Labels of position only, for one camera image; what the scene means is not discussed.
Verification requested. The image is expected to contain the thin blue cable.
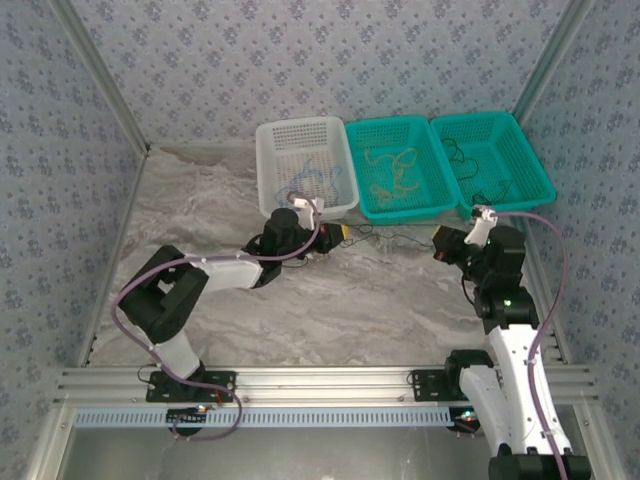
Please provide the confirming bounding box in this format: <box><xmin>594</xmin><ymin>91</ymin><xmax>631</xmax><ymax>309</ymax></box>
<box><xmin>274</xmin><ymin>164</ymin><xmax>347</xmax><ymax>209</ymax></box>
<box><xmin>289</xmin><ymin>157</ymin><xmax>329</xmax><ymax>187</ymax></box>

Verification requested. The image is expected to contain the white perforated plastic basket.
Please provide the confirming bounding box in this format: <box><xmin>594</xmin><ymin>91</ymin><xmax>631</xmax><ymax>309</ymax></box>
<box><xmin>254</xmin><ymin>116</ymin><xmax>362</xmax><ymax>227</ymax></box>

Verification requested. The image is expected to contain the teal perforated plastic basket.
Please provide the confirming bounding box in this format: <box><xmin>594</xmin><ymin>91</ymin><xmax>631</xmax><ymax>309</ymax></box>
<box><xmin>429</xmin><ymin>110</ymin><xmax>559</xmax><ymax>219</ymax></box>
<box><xmin>344</xmin><ymin>114</ymin><xmax>460</xmax><ymax>227</ymax></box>

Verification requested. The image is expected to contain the small circuit board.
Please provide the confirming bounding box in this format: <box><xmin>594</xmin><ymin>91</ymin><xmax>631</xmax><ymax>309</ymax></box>
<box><xmin>166</xmin><ymin>405</ymin><xmax>209</xmax><ymax>432</ymax></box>
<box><xmin>451</xmin><ymin>407</ymin><xmax>481</xmax><ymax>434</ymax></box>

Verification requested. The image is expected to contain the grey metal shelf panel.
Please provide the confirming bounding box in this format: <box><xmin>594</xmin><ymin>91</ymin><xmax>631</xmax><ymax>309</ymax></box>
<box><xmin>27</xmin><ymin>404</ymin><xmax>619</xmax><ymax>480</ymax></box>

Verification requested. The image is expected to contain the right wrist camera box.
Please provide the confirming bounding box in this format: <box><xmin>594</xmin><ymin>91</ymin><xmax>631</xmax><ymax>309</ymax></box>
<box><xmin>470</xmin><ymin>203</ymin><xmax>500</xmax><ymax>246</ymax></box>

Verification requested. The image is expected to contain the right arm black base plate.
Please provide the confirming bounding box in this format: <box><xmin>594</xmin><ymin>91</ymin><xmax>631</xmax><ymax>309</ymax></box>
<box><xmin>409</xmin><ymin>369</ymin><xmax>467</xmax><ymax>404</ymax></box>

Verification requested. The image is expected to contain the aluminium front rail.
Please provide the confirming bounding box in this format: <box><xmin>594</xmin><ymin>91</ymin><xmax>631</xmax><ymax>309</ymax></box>
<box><xmin>54</xmin><ymin>364</ymin><xmax>599</xmax><ymax>406</ymax></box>

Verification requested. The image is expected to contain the slotted white cable duct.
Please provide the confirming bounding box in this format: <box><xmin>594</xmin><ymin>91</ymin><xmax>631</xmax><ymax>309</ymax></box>
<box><xmin>72</xmin><ymin>407</ymin><xmax>456</xmax><ymax>430</ymax></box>

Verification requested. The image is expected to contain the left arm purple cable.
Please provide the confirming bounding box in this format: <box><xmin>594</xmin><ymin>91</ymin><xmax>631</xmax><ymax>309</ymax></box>
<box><xmin>110</xmin><ymin>192</ymin><xmax>324</xmax><ymax>444</ymax></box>

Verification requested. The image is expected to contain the aluminium frame post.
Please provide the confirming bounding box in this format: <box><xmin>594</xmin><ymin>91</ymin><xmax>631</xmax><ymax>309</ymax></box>
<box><xmin>49</xmin><ymin>0</ymin><xmax>153</xmax><ymax>155</ymax></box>
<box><xmin>512</xmin><ymin>0</ymin><xmax>597</xmax><ymax>126</ymax></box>

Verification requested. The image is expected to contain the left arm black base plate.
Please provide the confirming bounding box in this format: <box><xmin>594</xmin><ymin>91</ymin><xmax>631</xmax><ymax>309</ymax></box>
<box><xmin>144</xmin><ymin>370</ymin><xmax>238</xmax><ymax>404</ymax></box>

